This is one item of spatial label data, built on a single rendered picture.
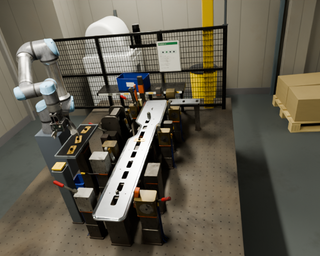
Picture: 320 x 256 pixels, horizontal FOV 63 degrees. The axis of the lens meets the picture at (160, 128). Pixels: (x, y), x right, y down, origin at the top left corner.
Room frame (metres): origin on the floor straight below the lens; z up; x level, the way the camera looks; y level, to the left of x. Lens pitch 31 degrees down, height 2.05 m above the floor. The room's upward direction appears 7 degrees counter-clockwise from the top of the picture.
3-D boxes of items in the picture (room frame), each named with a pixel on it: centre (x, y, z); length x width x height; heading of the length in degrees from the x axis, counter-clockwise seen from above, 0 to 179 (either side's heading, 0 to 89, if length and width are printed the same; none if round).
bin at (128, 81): (2.54, 0.20, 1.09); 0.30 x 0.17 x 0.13; 67
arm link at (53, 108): (1.32, 0.56, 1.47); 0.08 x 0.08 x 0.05
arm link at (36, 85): (1.41, 0.60, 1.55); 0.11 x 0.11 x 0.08; 15
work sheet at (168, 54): (2.56, -0.18, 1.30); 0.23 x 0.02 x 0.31; 76
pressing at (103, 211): (1.58, 0.16, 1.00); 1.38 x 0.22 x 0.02; 166
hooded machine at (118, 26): (4.10, 0.55, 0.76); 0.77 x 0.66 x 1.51; 75
